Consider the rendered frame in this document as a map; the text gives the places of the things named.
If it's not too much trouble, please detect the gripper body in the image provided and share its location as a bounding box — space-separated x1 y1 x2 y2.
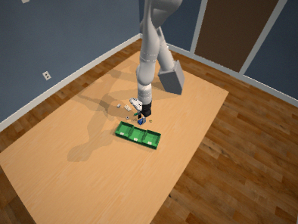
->
129 94 152 117

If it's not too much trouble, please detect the green three-compartment tray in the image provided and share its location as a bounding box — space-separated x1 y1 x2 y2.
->
115 121 160 150

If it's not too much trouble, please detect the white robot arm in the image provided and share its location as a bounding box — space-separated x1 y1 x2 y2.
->
136 0 182 98

